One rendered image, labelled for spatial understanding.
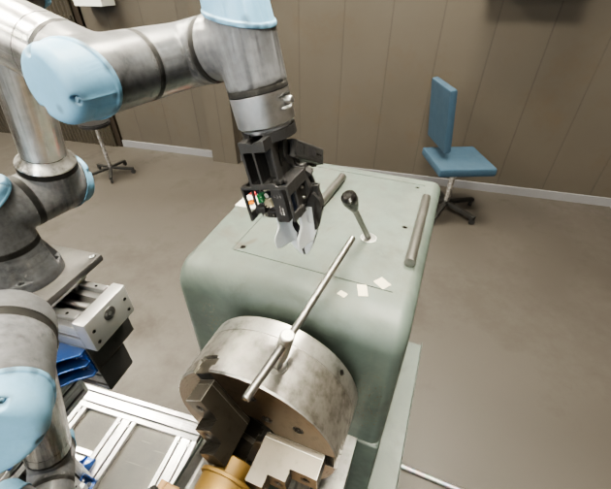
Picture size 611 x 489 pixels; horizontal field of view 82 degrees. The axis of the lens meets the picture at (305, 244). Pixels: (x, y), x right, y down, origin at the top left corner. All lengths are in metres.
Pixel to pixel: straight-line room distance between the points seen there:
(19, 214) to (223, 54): 0.62
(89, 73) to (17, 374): 0.31
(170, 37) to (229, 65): 0.08
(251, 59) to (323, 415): 0.50
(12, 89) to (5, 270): 0.37
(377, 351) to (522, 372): 1.75
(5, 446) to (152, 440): 1.28
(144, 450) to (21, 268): 1.01
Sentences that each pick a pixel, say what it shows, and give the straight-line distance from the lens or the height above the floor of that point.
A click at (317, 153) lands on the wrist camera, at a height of 1.50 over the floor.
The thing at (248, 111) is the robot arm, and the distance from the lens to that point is 0.45.
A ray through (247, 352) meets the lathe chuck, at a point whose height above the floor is 1.24.
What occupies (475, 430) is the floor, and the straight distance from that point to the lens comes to 2.07.
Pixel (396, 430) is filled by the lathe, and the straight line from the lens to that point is 1.34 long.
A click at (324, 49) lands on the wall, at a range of 3.63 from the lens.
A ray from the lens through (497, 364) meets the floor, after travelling 2.33.
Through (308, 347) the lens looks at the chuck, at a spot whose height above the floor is 1.22.
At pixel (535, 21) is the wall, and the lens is 3.61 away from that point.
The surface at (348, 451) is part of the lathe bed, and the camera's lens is 0.93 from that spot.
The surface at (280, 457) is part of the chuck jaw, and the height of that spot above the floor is 1.10.
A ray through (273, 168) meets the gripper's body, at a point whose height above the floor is 1.52.
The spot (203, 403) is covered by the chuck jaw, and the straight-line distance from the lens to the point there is 0.62.
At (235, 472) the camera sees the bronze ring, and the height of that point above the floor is 1.11.
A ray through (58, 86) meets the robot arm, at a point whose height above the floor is 1.64.
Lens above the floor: 1.73
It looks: 38 degrees down
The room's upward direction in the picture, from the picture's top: straight up
